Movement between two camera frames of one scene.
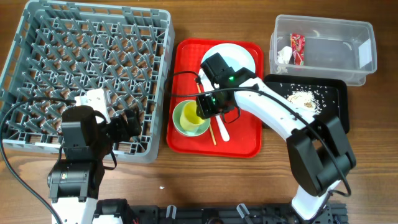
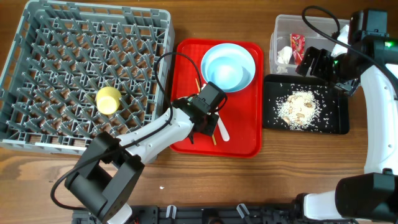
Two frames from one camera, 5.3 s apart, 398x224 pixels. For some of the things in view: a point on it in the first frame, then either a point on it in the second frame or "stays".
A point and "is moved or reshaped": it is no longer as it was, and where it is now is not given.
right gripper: x=205 y=111 -> x=321 y=56
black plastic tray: x=319 y=95 stays
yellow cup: x=189 y=119 is moved or reshaped
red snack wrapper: x=297 y=41 stays
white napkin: x=283 y=55 stays
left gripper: x=124 y=134 -> x=208 y=130
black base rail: x=336 y=213 stays
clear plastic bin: x=310 y=45 stays
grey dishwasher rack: x=62 y=50 stays
